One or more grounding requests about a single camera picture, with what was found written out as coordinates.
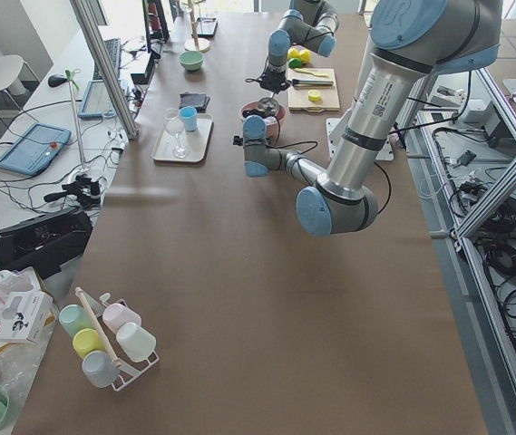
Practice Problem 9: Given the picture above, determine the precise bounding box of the teach pendant near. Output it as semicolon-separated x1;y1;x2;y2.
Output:
0;122;72;176

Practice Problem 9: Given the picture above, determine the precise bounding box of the wooden cutting board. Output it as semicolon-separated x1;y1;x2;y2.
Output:
287;68;340;111

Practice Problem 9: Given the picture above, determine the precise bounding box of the pink upturned cup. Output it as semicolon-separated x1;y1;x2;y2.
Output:
102;303;141;334

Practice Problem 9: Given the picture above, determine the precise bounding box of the white cup rack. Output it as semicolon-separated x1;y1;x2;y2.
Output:
74;286;161;392

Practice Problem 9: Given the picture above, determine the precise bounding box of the beige serving tray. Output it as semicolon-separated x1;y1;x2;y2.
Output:
151;113;213;163

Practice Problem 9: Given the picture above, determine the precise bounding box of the blue cup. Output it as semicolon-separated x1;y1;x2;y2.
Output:
179;106;198;131

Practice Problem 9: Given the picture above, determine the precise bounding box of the green upturned cup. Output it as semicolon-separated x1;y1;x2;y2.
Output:
58;304;92;338

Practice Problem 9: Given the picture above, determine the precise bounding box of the teach pendant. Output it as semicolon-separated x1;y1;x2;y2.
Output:
78;80;115;120
0;122;72;176

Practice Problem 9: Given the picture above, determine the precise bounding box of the grey folded cloth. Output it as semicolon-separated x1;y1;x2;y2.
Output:
179;92;210;113

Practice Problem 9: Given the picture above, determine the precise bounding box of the grey upturned cup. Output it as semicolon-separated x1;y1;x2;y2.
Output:
82;351;120;388

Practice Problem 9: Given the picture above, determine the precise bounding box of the yellow upturned cup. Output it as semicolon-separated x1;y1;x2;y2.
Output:
72;328;104;359

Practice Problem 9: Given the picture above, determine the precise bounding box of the teach pendant far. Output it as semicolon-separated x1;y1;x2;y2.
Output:
78;80;115;120

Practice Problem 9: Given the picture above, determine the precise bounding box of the yellow lemon far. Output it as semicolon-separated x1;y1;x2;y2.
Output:
287;47;299;60

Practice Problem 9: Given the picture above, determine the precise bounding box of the pink bowl of ice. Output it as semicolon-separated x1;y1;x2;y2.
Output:
239;101;286;138

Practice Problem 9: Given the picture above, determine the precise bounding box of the white cardboard box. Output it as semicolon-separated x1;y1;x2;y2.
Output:
0;291;53;343

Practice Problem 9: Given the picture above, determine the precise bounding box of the black keyboard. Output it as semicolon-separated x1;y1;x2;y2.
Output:
103;38;122;77

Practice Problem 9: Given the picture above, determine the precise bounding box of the black monitor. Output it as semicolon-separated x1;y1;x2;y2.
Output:
142;0;170;59

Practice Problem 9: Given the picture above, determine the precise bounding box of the green bowl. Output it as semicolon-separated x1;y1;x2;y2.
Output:
179;51;204;73

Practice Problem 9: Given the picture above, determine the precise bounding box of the white upturned cup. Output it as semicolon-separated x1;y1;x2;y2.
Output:
116;322;157;363

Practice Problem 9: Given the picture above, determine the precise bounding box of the green lime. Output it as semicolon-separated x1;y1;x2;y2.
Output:
287;58;303;69

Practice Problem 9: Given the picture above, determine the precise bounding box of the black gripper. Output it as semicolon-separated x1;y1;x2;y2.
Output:
245;68;291;92

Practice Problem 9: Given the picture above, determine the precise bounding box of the clear wine glass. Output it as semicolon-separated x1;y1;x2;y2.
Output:
164;108;189;159

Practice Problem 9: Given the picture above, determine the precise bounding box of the aluminium frame post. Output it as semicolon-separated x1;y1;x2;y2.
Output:
70;0;138;140

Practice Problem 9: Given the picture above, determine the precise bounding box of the yellow lemon near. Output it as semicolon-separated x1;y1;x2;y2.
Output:
298;49;312;64

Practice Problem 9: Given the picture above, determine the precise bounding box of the wooden glass stand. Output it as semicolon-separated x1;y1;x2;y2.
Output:
180;0;210;53

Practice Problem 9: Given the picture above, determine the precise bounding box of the half lemon slice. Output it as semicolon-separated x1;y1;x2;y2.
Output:
307;90;321;102

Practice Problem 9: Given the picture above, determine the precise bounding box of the yellow lemon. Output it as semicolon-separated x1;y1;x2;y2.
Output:
298;49;312;64
287;47;299;60

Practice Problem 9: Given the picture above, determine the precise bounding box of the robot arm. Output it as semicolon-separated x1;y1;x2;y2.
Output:
245;0;339;93
242;0;502;236

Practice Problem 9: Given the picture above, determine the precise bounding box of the knife on board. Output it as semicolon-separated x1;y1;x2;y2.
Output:
291;78;334;87

